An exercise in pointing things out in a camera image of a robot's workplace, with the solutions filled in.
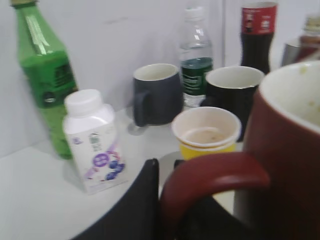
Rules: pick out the black ceramic mug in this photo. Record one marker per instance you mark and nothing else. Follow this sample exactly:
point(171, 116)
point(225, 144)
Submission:
point(232, 88)

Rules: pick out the dark grey ceramic mug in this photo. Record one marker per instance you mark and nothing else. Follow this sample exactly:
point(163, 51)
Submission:
point(157, 94)

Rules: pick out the brown Nescafe coffee bottle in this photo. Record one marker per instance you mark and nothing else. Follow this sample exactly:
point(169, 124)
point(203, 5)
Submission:
point(309, 41)

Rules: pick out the green plastic soda bottle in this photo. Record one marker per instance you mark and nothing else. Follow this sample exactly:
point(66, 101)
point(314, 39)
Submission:
point(45, 63)

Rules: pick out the cola bottle red label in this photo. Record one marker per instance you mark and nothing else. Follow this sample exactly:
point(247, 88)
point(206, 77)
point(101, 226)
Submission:
point(258, 26)

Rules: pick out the yellow paper cup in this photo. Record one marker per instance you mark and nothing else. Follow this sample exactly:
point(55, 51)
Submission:
point(206, 130)

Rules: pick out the dark red ceramic mug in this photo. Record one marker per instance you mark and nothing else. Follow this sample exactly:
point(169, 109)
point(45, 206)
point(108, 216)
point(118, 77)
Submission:
point(272, 186)

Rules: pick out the white yogurt drink bottle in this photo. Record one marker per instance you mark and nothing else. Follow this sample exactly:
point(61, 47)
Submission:
point(92, 135)

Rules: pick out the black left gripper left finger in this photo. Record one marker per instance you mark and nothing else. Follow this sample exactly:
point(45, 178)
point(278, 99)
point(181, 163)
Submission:
point(135, 215)

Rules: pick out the clear water bottle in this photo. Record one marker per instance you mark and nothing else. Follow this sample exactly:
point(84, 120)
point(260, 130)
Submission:
point(196, 56)

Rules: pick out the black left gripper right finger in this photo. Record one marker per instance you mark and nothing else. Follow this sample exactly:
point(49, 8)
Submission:
point(208, 220)

